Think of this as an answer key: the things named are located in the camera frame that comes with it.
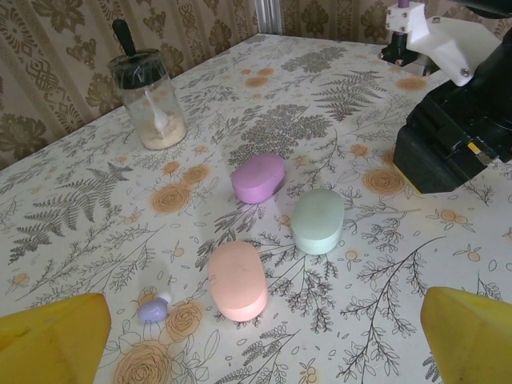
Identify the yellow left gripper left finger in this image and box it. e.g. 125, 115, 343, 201
0, 292, 112, 384

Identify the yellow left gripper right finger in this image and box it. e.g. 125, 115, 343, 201
422, 286, 512, 384

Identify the purple earbud charging case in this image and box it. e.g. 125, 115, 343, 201
230, 153, 287, 205

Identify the pink earbud charging case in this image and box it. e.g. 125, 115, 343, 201
206, 239, 269, 323

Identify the glass jar with black lid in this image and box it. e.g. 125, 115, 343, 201
108, 18, 188, 152

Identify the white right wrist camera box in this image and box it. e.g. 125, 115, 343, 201
379, 0, 503, 87

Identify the lavender blue wireless earbud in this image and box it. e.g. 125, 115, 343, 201
138, 294, 174, 324

